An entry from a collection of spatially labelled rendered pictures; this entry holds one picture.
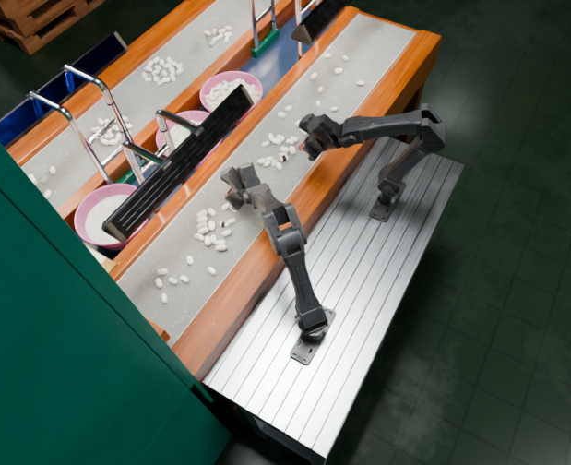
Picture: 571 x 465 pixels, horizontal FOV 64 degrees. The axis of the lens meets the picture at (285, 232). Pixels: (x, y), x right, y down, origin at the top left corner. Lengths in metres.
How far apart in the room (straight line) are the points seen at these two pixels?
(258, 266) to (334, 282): 0.27
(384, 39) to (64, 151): 1.49
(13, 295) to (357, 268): 1.19
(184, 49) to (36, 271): 1.83
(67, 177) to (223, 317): 0.88
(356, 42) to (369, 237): 1.01
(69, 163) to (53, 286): 1.36
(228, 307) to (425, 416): 1.09
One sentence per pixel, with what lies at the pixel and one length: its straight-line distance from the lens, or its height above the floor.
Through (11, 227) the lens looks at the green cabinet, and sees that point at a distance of 0.59.
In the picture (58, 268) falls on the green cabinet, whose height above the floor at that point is 1.58.
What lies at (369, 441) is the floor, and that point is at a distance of 2.13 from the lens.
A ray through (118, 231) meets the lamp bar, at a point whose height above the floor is 1.08.
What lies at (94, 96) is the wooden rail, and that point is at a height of 0.76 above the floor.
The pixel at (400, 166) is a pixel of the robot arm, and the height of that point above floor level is 0.89.
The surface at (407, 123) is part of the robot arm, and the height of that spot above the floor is 1.09.
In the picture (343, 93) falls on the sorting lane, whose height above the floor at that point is 0.74.
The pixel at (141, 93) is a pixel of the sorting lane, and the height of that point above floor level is 0.74.
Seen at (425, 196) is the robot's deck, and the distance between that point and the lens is 1.82.
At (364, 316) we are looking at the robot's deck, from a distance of 1.54.
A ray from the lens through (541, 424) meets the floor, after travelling 2.34.
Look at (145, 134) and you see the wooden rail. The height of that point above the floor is 0.76.
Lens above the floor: 2.10
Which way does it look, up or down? 58 degrees down
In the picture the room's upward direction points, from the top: 5 degrees counter-clockwise
